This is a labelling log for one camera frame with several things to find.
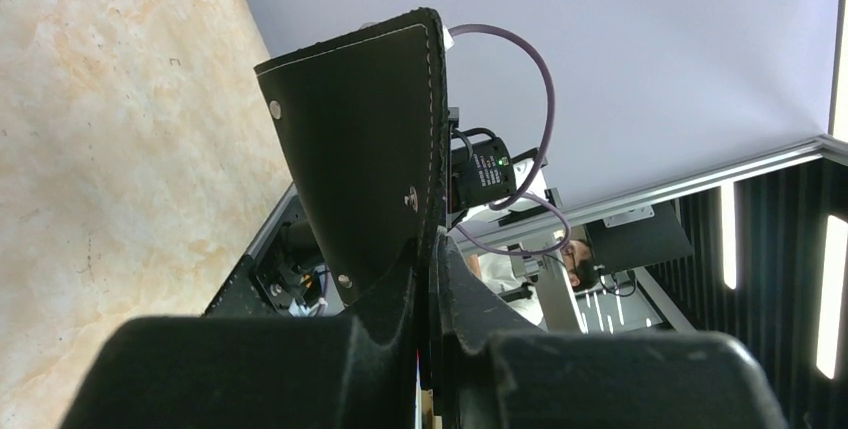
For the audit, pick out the black monitor in background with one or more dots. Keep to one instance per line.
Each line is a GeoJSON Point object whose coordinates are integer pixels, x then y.
{"type": "Point", "coordinates": [637, 244]}

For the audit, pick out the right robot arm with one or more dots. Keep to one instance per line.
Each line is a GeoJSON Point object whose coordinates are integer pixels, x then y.
{"type": "Point", "coordinates": [482, 172]}

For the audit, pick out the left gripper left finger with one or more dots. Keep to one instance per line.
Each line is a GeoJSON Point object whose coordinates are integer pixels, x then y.
{"type": "Point", "coordinates": [356, 369]}

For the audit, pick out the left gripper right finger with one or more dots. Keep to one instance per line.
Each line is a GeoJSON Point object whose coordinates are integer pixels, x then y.
{"type": "Point", "coordinates": [493, 369]}

